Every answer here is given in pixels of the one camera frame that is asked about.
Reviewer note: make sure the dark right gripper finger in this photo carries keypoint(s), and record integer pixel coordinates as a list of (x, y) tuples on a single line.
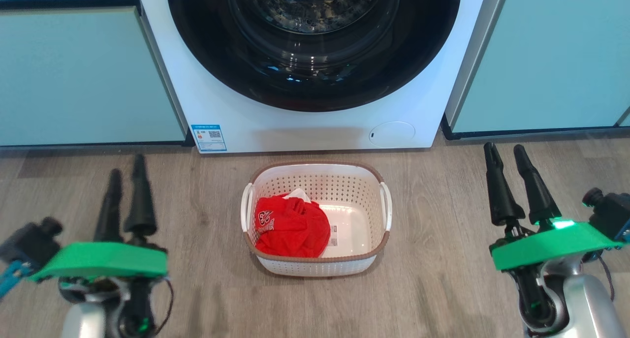
[(539, 195), (502, 195)]

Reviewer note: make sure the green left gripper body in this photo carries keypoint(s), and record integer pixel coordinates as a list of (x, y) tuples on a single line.
[(108, 261)]

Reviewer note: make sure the blue left camera connector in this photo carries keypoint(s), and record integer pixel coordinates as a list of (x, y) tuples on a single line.
[(11, 279)]

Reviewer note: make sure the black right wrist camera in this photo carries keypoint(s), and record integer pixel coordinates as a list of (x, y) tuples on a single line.
[(610, 212)]

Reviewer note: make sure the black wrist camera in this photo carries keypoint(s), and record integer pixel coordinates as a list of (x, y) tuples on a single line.
[(29, 244), (610, 212)]

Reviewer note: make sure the pale green cabinet dark trim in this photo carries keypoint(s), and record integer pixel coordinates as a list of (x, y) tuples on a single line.
[(83, 77)]

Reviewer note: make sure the white barcode basket sticker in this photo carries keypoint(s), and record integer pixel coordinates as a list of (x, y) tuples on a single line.
[(333, 235)]

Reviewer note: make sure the blue right camera connector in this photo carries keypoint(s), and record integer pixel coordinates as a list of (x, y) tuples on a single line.
[(624, 231)]

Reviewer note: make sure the red printed garment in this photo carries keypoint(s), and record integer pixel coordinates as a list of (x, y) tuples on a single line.
[(295, 230)]

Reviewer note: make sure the white front-load washing machine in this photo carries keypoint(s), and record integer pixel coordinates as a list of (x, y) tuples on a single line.
[(295, 131)]

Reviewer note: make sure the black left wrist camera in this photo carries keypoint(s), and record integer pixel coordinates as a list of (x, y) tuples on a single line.
[(29, 244)]

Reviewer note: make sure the white perforated laundry basket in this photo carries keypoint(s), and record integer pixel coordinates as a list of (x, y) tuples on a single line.
[(315, 178)]

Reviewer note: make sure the round white filter cover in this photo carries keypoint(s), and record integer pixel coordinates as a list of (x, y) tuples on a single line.
[(392, 134)]

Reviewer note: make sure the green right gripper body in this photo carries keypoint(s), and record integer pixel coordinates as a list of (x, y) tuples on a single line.
[(551, 242)]

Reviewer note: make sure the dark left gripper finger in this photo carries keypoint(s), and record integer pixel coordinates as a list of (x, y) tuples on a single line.
[(110, 210), (140, 205)]

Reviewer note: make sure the white garment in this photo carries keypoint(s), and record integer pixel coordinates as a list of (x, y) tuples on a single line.
[(299, 196)]

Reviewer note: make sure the washing machine door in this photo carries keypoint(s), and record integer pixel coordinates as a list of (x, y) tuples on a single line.
[(315, 89)]

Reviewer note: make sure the blue camera connector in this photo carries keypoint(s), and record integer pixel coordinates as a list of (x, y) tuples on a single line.
[(11, 279), (624, 231)]

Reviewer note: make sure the blue energy label sticker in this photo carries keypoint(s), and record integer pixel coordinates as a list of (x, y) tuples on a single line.
[(209, 138)]

